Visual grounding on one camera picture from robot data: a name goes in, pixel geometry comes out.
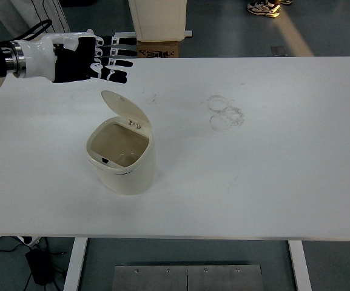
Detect brown cardboard box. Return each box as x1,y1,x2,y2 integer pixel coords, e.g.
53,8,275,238
136,40,181,58

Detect white fabric with black stripes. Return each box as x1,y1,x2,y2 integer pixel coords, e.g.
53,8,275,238
0,0,71,42

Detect black power adapter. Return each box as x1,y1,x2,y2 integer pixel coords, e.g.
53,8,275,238
25,247,56,286

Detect white table leg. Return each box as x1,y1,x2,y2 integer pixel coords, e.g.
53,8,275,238
288,240,314,291
62,237,89,291

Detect black cable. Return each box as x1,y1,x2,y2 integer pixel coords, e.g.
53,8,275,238
0,236,69,291

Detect white metal foot bar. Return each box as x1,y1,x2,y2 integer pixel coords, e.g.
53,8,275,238
114,29,194,39

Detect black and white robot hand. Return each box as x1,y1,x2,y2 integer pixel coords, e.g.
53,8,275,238
18,28,138,85

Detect small cream lidded trash bin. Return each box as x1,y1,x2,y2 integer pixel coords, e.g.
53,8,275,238
86,90,157,196

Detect large white plastic bin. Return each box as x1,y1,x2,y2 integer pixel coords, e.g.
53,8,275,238
127,0,188,42

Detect grey metal plate with screws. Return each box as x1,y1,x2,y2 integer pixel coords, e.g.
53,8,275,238
114,264,264,291

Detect grey floor outlet cover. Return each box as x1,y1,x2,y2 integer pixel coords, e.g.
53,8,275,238
271,45,289,57

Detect white power strip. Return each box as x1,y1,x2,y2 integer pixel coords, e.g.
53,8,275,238
16,235,41,245

